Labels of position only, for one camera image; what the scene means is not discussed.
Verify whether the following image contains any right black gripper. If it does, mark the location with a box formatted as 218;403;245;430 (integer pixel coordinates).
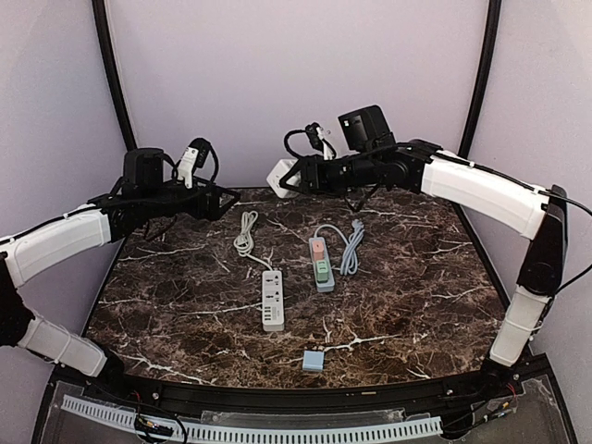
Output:
281;150;379;198

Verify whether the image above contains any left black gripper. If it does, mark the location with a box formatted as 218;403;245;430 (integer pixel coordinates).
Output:
140;174;241;221

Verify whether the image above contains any white cube socket adapter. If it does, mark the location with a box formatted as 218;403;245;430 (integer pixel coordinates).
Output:
266;159;297;199

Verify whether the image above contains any white power strip cable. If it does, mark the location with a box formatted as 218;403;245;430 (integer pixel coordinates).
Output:
232;210;274;272

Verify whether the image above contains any pink plug adapter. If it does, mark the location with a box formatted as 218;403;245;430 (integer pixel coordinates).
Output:
311;239;325;262

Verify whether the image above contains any white power strip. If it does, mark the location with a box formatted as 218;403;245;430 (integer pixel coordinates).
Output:
262;270;285;332

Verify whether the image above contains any green plug adapter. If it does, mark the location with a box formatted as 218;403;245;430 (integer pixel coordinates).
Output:
314;259;330;284

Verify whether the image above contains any blue-grey power strip cable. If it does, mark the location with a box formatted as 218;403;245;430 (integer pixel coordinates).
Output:
314;219;366;278

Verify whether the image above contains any blue-grey power strip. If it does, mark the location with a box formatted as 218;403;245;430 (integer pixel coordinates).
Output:
309;237;335;293

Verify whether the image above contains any blue plug adapter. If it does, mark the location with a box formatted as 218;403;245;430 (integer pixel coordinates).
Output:
302;350;325;372

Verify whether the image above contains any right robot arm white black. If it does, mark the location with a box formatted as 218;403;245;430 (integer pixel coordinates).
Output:
267;135;572;401

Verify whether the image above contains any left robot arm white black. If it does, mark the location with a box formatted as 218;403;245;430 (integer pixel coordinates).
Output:
1;182;241;403

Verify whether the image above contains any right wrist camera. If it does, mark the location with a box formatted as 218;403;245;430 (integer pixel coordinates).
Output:
338;105;395;153

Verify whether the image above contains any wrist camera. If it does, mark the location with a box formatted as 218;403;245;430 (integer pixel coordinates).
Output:
122;148;165;190
338;105;395;153

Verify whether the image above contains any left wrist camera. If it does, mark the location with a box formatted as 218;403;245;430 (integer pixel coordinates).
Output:
122;148;165;190

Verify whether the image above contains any left black frame post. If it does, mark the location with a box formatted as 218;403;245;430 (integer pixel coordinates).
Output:
91;0;152;191

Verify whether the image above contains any black frame post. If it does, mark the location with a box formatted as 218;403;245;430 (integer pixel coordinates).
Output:
91;0;152;191
457;0;502;160

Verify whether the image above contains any right black frame post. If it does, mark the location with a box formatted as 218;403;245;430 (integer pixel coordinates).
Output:
457;0;502;160

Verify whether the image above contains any black front frame rail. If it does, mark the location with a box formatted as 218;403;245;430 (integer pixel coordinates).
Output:
43;360;534;416

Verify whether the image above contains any white slotted cable duct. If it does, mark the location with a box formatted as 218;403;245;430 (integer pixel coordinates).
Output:
60;395;442;443

